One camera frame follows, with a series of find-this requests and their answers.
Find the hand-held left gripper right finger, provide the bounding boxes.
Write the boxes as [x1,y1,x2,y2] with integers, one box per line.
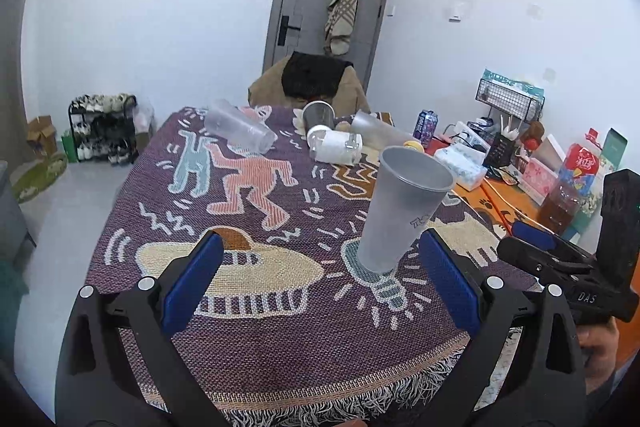
[419,228,587,425]

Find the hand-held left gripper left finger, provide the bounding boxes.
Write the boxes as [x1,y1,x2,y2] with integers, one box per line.
[54,229,226,425]

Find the black wire basket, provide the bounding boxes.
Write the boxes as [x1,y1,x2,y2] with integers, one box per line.
[473,78,544,123]

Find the black garment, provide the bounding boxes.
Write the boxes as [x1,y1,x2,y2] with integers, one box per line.
[281,51,355,100]

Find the brown plush toy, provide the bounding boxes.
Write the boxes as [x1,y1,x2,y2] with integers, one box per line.
[520,120,546,152]

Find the black mesh pen holder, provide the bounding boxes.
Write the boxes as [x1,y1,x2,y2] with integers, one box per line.
[482,132,524,174]

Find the metal cup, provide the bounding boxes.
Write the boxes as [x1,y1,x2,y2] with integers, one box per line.
[302,100,336,130]

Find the person's right hand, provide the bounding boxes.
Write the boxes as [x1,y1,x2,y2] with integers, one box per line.
[575,320,623,384]

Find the purple drink can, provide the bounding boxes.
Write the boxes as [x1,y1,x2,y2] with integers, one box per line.
[413,109,440,146]

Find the green paper box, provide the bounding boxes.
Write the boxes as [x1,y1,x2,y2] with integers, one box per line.
[570,128,629,244]

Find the blue tissue box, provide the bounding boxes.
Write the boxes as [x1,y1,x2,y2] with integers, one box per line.
[482,68,545,98]

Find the chair with brown coat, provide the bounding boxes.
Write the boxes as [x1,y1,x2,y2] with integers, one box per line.
[248,56,372,114]

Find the red snack packet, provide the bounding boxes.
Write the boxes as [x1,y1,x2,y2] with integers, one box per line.
[557,144,600,214]

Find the white wall switch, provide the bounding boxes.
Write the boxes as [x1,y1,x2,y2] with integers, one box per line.
[446,0,471,23]

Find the white mug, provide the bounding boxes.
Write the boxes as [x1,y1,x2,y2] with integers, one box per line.
[306,125,364,166]

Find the orange paw-print mat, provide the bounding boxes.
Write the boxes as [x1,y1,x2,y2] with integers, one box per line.
[425,136,576,248]

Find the printed purple blanket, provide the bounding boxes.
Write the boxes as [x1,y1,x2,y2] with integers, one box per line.
[84,105,545,427]

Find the white flat box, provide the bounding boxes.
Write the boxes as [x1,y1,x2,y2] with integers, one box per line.
[532,134,569,174]

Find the pink floral box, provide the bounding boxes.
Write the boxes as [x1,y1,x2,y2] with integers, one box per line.
[519,156,559,206]

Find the slim clear plastic cup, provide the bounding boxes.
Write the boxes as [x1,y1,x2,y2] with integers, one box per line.
[350,109,427,148]

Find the white tissue pack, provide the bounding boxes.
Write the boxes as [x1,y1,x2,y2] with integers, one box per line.
[433,146,489,188]

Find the large clear plastic cup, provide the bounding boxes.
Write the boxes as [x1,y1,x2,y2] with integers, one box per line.
[204,98,278,154]

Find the grey translucent plastic cup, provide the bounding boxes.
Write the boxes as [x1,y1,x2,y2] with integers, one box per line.
[356,146,455,276]

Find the white power strip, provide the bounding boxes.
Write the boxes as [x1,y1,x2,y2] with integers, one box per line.
[439,121,490,154]

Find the black shoe rack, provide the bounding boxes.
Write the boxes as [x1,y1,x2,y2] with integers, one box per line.
[68,93,140,166]

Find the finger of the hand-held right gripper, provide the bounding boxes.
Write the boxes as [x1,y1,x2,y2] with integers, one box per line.
[496,235,603,284]
[510,220,598,260]

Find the cardboard box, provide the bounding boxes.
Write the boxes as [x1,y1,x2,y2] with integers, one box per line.
[25,115,60,158]

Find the black door lock handle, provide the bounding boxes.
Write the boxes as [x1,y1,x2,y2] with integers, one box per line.
[277,15,301,47]

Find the green floor rug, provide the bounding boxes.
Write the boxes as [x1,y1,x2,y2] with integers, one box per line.
[9,151,69,204]

